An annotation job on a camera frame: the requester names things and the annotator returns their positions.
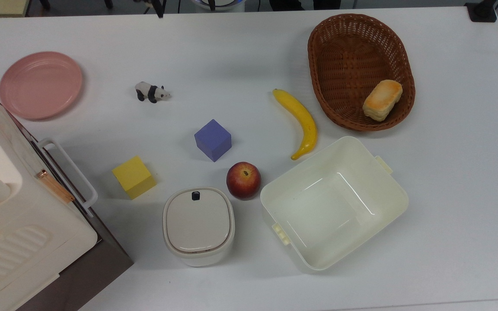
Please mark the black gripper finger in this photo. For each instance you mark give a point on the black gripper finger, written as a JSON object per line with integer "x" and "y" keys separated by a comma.
{"x": 163, "y": 8}
{"x": 158, "y": 7}

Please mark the beige trash can lid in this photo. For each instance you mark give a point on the beige trash can lid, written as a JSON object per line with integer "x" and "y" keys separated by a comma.
{"x": 199, "y": 224}

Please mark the small white trash can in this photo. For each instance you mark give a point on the small white trash can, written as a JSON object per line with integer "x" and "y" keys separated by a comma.
{"x": 197, "y": 260}

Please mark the toy panda figure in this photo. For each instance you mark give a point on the toy panda figure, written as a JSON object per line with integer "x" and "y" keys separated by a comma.
{"x": 148, "y": 91}

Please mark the pink plastic plate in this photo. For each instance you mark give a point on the pink plastic plate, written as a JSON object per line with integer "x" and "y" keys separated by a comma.
{"x": 40, "y": 85}

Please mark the purple foam cube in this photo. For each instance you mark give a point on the purple foam cube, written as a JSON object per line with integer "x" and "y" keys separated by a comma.
{"x": 212, "y": 140}

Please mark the yellow foam cube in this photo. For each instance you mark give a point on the yellow foam cube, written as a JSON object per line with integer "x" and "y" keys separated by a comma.
{"x": 133, "y": 178}

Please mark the yellow banana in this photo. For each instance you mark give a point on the yellow banana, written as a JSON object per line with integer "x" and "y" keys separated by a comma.
{"x": 303, "y": 119}

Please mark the red apple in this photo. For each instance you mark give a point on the red apple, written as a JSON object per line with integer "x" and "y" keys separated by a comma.
{"x": 243, "y": 181}

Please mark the brown wicker basket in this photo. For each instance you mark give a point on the brown wicker basket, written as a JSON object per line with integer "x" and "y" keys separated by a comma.
{"x": 348, "y": 56}

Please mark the orange bread loaf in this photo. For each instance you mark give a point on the orange bread loaf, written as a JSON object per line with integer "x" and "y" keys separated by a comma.
{"x": 382, "y": 100}

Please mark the white plastic storage bin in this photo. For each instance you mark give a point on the white plastic storage bin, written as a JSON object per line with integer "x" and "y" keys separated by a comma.
{"x": 333, "y": 207}

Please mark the cream plastic cabinet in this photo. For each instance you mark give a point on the cream plastic cabinet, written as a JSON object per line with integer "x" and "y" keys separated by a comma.
{"x": 11, "y": 224}

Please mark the dark brown drawer base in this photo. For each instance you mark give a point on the dark brown drawer base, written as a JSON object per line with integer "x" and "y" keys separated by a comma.
{"x": 93, "y": 268}

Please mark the black camera stand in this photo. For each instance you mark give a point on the black camera stand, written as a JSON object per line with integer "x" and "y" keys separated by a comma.
{"x": 482, "y": 11}

